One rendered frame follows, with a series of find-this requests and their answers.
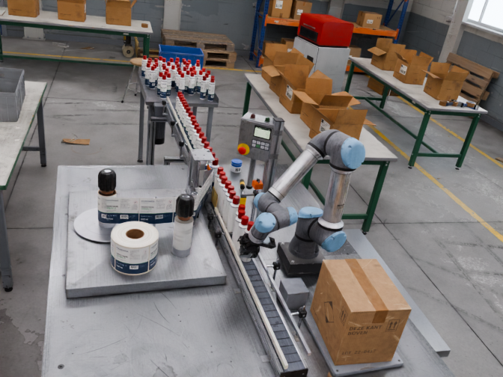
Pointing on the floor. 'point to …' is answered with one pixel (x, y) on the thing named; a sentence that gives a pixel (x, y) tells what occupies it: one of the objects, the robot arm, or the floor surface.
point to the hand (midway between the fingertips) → (248, 255)
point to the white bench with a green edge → (34, 91)
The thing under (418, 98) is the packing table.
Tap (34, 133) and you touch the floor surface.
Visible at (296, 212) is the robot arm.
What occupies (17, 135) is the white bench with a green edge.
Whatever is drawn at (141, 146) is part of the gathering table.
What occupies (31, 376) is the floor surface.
